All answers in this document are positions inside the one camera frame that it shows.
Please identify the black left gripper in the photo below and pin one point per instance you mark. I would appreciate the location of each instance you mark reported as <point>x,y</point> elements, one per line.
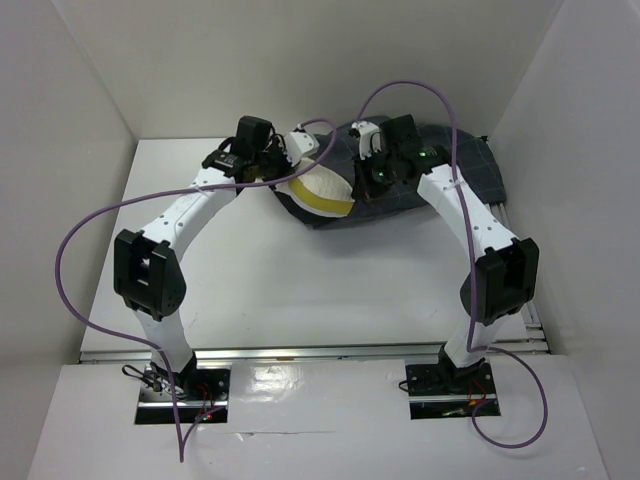
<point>286,166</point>

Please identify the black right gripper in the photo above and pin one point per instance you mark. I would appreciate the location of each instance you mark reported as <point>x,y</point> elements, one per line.
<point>363,187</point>

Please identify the cream memory foam pillow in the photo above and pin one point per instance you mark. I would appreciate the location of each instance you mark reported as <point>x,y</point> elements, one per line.
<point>321,192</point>

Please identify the dark grey checked pillowcase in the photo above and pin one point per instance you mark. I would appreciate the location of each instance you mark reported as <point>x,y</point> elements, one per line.
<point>434,143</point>

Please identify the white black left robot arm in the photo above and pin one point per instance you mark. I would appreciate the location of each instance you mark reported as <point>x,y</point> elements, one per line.
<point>147,271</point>

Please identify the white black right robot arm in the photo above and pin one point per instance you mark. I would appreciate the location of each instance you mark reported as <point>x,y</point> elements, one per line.
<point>503,267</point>

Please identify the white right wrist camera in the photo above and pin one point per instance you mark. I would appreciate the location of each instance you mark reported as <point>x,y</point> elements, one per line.
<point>368,136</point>

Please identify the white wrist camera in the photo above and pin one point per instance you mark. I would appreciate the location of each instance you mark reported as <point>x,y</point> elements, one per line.
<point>368,136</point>
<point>299,144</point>

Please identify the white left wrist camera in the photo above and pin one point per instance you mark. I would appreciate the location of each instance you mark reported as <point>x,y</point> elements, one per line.
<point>299,144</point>

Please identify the aluminium front rail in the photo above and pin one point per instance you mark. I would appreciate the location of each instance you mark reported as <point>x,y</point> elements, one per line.
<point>534,345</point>

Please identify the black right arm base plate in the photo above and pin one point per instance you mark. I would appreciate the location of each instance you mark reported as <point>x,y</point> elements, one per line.
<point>439,380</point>

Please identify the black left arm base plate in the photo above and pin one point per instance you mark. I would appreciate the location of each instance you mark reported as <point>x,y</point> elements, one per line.
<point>211,385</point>

